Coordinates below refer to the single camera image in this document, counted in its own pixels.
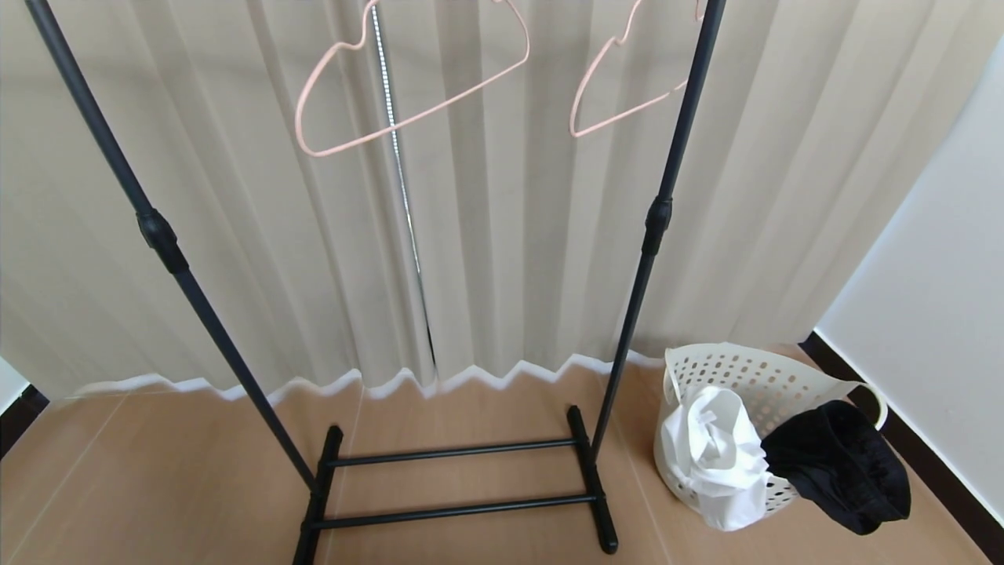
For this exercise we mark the black garment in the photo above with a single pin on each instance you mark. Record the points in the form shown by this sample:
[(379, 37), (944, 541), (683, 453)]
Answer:
[(839, 471)]

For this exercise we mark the white laundry basket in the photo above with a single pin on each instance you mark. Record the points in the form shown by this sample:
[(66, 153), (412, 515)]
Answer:
[(753, 377)]

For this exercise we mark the pink clothes hanger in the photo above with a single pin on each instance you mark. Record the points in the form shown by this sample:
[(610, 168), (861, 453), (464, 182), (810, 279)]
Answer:
[(627, 112), (439, 101)]

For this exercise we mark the white printed t-shirt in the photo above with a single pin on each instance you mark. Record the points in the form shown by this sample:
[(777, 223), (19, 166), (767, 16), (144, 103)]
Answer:
[(714, 455)]

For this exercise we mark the black clothes rack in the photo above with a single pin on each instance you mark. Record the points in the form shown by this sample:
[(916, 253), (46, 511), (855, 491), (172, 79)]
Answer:
[(161, 235)]

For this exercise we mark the beige curtain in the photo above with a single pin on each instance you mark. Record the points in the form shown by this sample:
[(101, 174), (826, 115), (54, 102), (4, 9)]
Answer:
[(235, 196)]

